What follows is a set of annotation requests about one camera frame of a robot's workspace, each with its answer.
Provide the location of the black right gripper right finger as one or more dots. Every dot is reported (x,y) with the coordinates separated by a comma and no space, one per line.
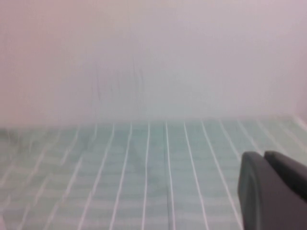
(287,170)

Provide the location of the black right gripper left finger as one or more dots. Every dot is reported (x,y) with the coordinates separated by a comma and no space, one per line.
(259,203)

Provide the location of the green checkered tablecloth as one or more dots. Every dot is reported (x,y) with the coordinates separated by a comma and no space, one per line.
(134,182)

